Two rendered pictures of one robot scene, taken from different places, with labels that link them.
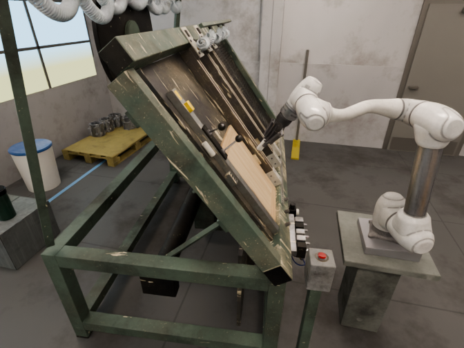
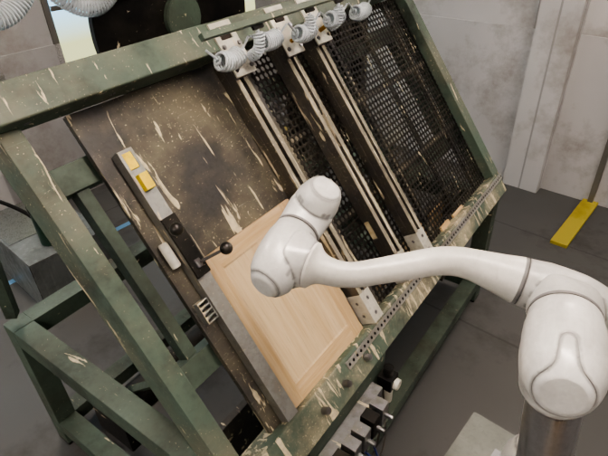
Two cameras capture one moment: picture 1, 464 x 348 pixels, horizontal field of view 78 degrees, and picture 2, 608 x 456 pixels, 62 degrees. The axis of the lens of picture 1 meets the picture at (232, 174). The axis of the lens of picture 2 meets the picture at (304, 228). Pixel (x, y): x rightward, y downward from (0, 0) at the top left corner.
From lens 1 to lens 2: 0.96 m
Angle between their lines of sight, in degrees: 25
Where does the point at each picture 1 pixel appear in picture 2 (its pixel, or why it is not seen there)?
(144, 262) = (94, 387)
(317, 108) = (269, 257)
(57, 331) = (45, 417)
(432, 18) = not seen: outside the picture
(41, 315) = not seen: hidden behind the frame
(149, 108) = (31, 194)
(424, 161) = (528, 428)
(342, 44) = not seen: outside the picture
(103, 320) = (81, 432)
